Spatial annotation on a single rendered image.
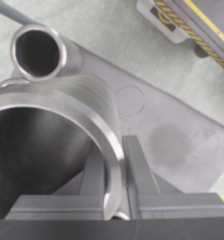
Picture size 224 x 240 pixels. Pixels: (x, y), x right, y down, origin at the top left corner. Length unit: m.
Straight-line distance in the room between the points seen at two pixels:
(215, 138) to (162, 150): 0.23
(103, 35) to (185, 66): 0.45
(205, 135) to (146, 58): 0.47
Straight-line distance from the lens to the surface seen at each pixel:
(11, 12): 0.62
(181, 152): 0.82
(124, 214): 0.57
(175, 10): 0.67
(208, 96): 1.08
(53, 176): 0.22
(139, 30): 0.96
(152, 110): 0.71
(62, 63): 0.41
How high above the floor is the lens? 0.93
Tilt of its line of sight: 74 degrees down
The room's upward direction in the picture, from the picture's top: 178 degrees clockwise
